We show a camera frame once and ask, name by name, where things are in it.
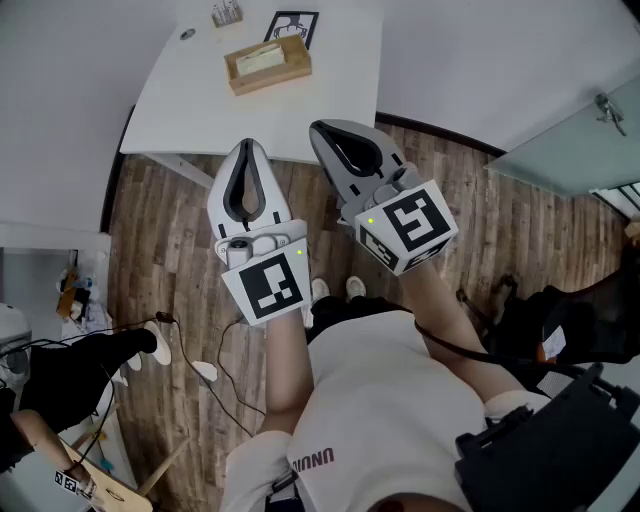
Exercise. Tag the person's left white shoe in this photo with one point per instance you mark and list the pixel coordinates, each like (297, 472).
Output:
(320, 289)

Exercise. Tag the wooden stool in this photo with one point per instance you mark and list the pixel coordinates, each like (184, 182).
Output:
(107, 492)

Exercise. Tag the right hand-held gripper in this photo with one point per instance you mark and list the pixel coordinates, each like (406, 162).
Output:
(415, 220)

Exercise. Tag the black equipment pack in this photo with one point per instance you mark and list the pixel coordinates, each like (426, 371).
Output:
(550, 450)

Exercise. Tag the person's white t-shirt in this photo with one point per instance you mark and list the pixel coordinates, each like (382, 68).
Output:
(380, 400)

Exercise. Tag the frosted glass door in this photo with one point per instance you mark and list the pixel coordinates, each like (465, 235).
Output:
(575, 150)

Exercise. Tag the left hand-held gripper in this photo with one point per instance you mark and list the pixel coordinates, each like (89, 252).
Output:
(270, 290)

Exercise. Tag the person's left forearm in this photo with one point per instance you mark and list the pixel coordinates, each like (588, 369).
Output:
(287, 365)

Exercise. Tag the wooden tray with papers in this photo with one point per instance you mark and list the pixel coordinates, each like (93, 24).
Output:
(270, 80)

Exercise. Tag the person's white shoe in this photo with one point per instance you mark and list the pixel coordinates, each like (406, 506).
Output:
(356, 287)
(320, 289)

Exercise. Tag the brown cardboard box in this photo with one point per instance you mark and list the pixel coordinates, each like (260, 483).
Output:
(66, 300)

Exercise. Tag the white paper sheet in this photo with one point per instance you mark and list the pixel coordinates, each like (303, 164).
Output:
(260, 60)

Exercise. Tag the person's black trousers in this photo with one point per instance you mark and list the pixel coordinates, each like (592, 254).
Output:
(350, 307)

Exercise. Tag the another person's forearm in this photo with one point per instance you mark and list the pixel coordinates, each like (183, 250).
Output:
(40, 435)

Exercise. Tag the black framed picture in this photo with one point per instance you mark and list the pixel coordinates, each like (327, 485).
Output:
(292, 25)

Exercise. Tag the person's right white shoe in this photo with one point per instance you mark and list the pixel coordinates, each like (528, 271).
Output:
(356, 287)

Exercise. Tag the person's right forearm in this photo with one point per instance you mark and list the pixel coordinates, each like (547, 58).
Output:
(450, 325)

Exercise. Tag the white paper scrap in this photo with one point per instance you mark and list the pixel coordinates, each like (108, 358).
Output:
(206, 371)

